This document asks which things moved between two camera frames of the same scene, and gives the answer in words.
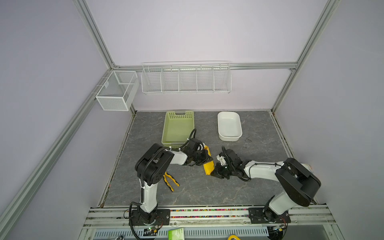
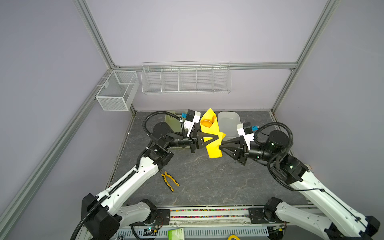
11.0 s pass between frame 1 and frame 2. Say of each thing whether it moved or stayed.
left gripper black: moved
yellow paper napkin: moved
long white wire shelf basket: stayed
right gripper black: moved
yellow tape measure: stayed
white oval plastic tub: stayed
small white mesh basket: stayed
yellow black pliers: stayed
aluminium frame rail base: stayed
